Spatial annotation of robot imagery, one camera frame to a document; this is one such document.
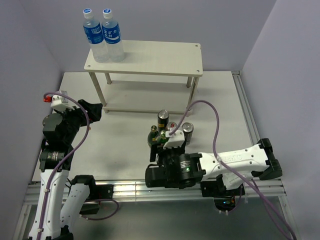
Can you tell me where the clear water bottle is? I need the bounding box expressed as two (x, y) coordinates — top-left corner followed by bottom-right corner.
(101, 8), (125, 62)
(83, 8), (109, 63)

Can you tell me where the short green Perrier bottle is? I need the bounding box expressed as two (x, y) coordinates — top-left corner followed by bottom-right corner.
(147, 125), (160, 149)

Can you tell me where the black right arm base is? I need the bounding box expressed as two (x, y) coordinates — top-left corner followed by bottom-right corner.
(200, 179), (245, 212)

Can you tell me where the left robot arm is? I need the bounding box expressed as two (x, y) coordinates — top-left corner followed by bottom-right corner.
(28, 94), (103, 240)

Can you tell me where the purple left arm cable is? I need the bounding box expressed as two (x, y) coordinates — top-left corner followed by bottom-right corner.
(37, 91), (120, 240)

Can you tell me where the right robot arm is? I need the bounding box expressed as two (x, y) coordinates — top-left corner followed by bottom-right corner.
(145, 138), (283, 195)

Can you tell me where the tall green Perrier bottle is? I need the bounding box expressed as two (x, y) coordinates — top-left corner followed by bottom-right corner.
(157, 129), (169, 146)

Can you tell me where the right clear water bottle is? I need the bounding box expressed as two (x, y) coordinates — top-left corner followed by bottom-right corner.
(101, 8), (125, 62)

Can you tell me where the black yellow can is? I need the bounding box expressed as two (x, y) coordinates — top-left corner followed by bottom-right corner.
(182, 122), (194, 146)
(157, 109), (170, 133)

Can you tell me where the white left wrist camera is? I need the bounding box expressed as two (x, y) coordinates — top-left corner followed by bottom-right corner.
(43, 94), (73, 112)

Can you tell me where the black yellow can rear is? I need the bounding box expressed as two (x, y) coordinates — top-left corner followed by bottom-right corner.
(157, 109), (170, 133)

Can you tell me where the aluminium frame rail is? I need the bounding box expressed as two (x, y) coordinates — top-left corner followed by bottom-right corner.
(22, 179), (287, 205)

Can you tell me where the white two-tier shelf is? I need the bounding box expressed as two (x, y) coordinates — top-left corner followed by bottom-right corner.
(84, 40), (203, 115)

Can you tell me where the left clear water bottle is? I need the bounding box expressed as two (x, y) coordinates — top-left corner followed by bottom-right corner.
(83, 8), (109, 63)

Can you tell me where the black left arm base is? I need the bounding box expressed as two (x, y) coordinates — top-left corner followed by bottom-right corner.
(79, 184), (114, 216)

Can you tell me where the black yellow can right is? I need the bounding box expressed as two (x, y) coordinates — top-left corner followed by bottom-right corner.
(182, 122), (194, 146)

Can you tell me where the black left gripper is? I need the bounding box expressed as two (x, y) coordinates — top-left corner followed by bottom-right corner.
(54, 99), (102, 144)

